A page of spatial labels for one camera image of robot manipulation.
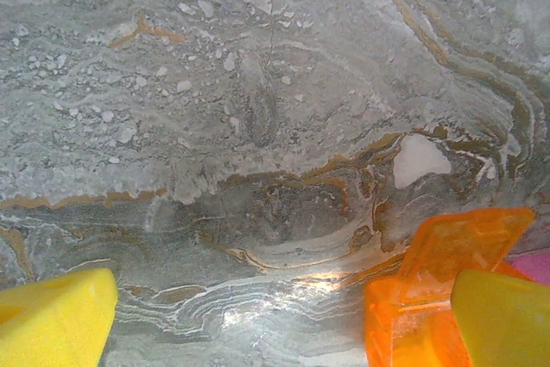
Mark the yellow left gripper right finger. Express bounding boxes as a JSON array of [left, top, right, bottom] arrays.
[[449, 268, 550, 367]]

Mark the orange and pink pill organizer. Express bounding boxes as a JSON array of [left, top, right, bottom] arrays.
[[364, 206, 550, 367]]

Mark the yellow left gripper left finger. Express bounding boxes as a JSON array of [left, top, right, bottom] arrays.
[[0, 267, 119, 367]]

